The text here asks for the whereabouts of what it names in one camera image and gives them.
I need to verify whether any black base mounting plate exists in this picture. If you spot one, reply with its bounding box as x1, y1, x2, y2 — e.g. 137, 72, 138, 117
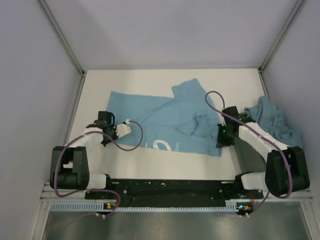
84, 177, 265, 207

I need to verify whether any aluminium frame post left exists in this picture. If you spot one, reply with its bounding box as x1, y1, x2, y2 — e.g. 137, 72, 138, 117
37, 0, 87, 77

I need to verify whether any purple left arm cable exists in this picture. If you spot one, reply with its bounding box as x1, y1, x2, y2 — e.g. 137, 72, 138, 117
53, 120, 144, 216

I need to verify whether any light blue cable duct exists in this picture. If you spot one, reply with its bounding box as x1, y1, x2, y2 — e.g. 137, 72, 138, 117
50, 201, 251, 213

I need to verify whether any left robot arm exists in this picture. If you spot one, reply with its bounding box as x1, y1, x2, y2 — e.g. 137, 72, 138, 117
49, 111, 118, 199

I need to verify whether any aluminium frame post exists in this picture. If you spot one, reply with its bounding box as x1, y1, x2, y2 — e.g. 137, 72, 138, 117
258, 0, 307, 72
37, 0, 87, 77

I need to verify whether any light blue plain t-shirt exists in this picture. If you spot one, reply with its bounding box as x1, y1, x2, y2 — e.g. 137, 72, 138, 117
244, 96, 304, 149

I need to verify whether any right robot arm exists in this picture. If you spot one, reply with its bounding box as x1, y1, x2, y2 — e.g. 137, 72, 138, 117
216, 106, 310, 198

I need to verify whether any light blue printed t-shirt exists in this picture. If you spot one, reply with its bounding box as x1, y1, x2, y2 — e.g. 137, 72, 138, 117
107, 78, 222, 157

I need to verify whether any aluminium frame post right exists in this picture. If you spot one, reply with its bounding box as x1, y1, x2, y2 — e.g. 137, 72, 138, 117
258, 0, 307, 72

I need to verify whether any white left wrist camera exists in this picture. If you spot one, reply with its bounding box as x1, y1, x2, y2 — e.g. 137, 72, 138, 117
115, 119, 132, 139

